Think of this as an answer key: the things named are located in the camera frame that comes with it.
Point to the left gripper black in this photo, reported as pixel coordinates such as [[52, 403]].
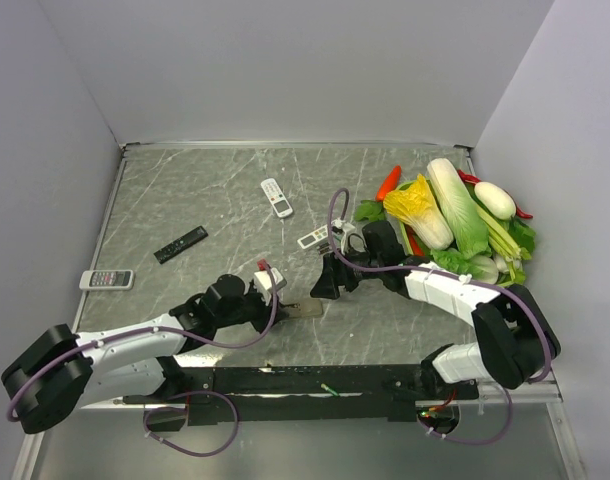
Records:
[[264, 310]]

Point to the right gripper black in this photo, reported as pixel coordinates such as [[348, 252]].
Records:
[[334, 274]]

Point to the white remote with blue button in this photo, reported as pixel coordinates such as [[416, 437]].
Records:
[[309, 307]]

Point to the green battery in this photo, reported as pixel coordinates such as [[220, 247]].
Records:
[[329, 390]]

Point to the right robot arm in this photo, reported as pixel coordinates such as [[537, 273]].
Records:
[[514, 341]]

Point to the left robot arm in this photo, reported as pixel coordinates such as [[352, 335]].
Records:
[[63, 371]]

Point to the white remote middle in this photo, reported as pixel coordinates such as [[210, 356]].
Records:
[[314, 239]]

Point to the white remote far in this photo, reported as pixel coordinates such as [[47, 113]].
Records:
[[278, 201]]

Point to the black remote control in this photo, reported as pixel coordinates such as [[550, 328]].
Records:
[[180, 245]]

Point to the white grey remote left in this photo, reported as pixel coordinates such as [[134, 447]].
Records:
[[106, 280]]

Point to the green leaf by carrot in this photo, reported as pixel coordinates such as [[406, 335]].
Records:
[[369, 211]]

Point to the red pepper in tray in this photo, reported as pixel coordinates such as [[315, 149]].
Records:
[[414, 245]]

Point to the yellow napa cabbage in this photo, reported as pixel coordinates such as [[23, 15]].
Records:
[[416, 207]]

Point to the green lettuce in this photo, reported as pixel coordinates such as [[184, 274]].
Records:
[[454, 261]]

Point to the orange carrot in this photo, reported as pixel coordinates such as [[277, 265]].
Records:
[[389, 184]]

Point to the green napa cabbage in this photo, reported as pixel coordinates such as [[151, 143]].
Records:
[[458, 208]]

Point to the green plastic tray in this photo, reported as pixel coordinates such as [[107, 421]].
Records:
[[427, 233]]

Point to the bok choy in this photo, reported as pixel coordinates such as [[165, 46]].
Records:
[[496, 270]]

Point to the white eggplant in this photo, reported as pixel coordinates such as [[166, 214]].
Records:
[[497, 201]]

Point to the celery stalks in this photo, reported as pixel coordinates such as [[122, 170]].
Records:
[[513, 240]]

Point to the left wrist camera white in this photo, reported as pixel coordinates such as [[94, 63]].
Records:
[[268, 281]]

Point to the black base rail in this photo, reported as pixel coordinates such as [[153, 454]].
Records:
[[290, 393]]

